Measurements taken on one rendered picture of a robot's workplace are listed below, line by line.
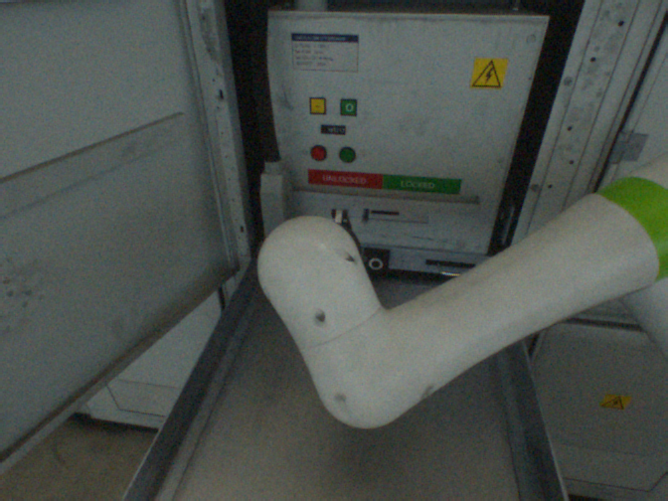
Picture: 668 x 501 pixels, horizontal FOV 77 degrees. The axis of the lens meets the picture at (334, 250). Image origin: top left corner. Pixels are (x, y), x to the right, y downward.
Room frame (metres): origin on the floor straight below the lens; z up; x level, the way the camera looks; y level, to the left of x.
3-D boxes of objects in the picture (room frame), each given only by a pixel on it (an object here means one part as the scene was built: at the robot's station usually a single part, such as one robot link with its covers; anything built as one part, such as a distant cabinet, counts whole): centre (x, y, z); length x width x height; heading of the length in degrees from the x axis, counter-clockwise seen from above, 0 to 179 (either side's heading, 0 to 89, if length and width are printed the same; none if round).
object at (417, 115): (0.79, -0.10, 1.15); 0.48 x 0.01 x 0.48; 81
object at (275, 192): (0.76, 0.12, 1.04); 0.08 x 0.05 x 0.17; 171
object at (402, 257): (0.81, -0.10, 0.89); 0.54 x 0.05 x 0.06; 81
